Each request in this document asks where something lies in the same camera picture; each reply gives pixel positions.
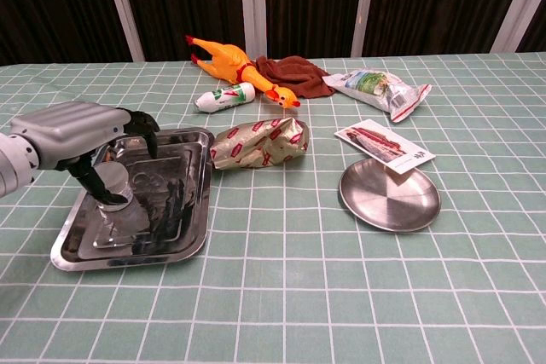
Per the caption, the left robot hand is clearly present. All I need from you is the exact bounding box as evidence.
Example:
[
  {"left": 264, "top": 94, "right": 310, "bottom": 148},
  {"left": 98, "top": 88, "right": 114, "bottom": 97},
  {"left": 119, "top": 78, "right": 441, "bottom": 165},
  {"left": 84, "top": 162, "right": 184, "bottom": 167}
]
[{"left": 8, "top": 101, "right": 161, "bottom": 205}]

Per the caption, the small white-lidded jar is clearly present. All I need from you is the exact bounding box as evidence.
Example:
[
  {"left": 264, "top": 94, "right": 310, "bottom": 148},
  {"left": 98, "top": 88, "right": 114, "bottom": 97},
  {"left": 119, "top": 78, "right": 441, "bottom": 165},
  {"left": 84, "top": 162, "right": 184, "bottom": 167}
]
[{"left": 91, "top": 162, "right": 131, "bottom": 211}]

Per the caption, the gold red snack bag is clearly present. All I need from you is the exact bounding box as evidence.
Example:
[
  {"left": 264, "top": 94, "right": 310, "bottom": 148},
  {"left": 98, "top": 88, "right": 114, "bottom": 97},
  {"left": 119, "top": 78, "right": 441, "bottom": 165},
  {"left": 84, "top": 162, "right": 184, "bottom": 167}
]
[{"left": 209, "top": 117, "right": 310, "bottom": 170}]

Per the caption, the silver green snack bag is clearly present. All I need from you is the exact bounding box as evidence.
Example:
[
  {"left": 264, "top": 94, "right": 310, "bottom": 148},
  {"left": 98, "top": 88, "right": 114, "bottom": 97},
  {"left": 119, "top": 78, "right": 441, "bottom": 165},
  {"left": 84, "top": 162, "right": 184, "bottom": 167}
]
[{"left": 322, "top": 68, "right": 433, "bottom": 124}]

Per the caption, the rectangular steel tray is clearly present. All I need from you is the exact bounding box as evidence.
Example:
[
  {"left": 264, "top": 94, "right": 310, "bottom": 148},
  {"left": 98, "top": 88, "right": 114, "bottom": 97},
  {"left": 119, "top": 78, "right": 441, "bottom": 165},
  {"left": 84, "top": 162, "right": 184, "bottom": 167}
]
[{"left": 49, "top": 127, "right": 215, "bottom": 272}]

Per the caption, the white green tube bottle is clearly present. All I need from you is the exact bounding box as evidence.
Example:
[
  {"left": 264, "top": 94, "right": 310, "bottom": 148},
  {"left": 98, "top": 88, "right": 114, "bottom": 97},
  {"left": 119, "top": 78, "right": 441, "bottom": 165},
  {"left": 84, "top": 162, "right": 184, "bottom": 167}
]
[{"left": 194, "top": 81, "right": 256, "bottom": 114}]

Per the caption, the yellow rubber chicken toy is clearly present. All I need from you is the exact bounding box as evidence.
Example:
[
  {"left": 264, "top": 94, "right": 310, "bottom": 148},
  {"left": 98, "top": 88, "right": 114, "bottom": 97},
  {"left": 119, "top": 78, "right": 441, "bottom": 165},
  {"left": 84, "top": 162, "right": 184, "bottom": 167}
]
[{"left": 185, "top": 34, "right": 301, "bottom": 110}]

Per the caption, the brown cloth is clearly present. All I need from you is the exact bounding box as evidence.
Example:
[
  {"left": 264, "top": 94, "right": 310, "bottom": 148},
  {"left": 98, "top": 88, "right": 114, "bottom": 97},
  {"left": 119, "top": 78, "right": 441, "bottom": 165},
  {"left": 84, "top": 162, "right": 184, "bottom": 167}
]
[{"left": 254, "top": 55, "right": 336, "bottom": 100}]

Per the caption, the green checked tablecloth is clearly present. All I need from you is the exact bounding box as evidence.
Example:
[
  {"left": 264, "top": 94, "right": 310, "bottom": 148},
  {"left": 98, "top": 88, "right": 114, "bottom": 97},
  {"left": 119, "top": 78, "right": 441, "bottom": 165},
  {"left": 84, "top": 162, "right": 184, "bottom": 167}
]
[{"left": 0, "top": 51, "right": 546, "bottom": 364}]

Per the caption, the photo postcard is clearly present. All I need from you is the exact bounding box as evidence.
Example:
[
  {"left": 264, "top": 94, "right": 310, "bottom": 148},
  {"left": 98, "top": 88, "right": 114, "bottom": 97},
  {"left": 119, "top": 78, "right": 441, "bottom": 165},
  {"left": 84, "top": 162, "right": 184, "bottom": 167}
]
[{"left": 333, "top": 118, "right": 435, "bottom": 175}]

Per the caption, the round steel plate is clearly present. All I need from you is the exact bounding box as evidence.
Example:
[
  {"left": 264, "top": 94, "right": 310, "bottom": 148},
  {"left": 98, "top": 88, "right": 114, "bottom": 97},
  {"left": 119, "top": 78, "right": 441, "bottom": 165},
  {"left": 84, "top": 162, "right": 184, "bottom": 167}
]
[{"left": 339, "top": 157, "right": 442, "bottom": 233}]

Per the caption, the white screen frame post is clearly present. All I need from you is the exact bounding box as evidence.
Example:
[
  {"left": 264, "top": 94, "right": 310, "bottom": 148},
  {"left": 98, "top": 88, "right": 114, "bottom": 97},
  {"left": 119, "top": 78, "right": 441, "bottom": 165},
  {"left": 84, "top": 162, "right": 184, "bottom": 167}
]
[
  {"left": 351, "top": 0, "right": 380, "bottom": 58},
  {"left": 100, "top": 0, "right": 146, "bottom": 62},
  {"left": 238, "top": 0, "right": 268, "bottom": 61},
  {"left": 490, "top": 0, "right": 546, "bottom": 54}
]

